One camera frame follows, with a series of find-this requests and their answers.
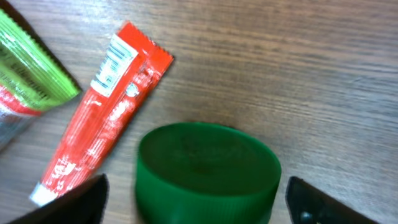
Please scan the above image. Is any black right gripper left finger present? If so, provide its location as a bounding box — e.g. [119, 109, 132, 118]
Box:
[9, 174, 109, 224]

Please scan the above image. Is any green snack packet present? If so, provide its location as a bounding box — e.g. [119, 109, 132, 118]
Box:
[1, 9, 81, 148]

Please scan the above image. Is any red stick packet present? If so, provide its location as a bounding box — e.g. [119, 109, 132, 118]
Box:
[30, 22, 174, 207]

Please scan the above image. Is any green lid jar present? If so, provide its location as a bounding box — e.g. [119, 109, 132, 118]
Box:
[135, 122, 282, 224]

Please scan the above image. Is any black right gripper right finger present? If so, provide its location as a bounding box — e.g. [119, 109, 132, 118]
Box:
[285, 176, 375, 224]

